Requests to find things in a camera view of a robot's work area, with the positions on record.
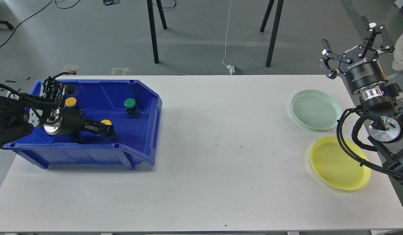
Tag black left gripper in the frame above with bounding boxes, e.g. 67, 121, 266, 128
44, 108, 117, 143

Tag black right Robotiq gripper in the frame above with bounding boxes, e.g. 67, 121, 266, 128
320, 22, 395, 95

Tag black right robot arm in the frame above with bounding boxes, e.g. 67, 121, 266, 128
319, 23, 403, 185

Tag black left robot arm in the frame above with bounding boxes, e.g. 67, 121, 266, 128
0, 69, 117, 149

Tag yellow push button back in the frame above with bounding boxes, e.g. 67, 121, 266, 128
64, 97, 80, 110

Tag green push button right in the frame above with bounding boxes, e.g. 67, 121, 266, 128
123, 98, 140, 119

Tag light green plate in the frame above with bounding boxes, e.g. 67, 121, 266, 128
290, 89, 343, 131

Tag yellow plate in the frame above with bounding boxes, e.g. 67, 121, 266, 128
309, 136, 371, 191

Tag blue plastic bin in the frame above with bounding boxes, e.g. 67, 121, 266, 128
3, 79, 162, 170

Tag black tripod legs right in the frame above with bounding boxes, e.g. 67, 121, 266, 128
260, 0, 284, 68

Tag black tripod legs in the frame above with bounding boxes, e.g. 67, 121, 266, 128
146, 0, 167, 64
260, 0, 284, 68

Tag black tripod legs left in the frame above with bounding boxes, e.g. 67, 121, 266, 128
146, 0, 167, 64

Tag white cable with plug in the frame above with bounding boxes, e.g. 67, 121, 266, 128
222, 0, 244, 75

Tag black floor cable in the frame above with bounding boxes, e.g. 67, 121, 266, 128
0, 0, 81, 53

